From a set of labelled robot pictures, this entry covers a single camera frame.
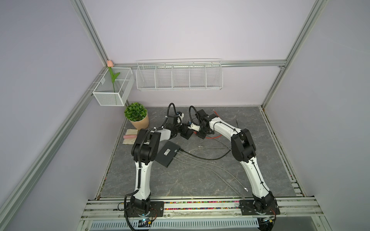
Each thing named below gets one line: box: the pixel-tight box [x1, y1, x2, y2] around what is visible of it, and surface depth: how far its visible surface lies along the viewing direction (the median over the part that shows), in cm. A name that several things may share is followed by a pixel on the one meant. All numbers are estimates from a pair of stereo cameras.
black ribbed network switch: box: [180, 128, 194, 141], surface depth 104 cm
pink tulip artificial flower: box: [106, 59, 121, 93], surface depth 92 cm
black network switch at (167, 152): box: [154, 140, 181, 168], surface depth 95 cm
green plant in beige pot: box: [124, 102, 150, 130], surface depth 100 cm
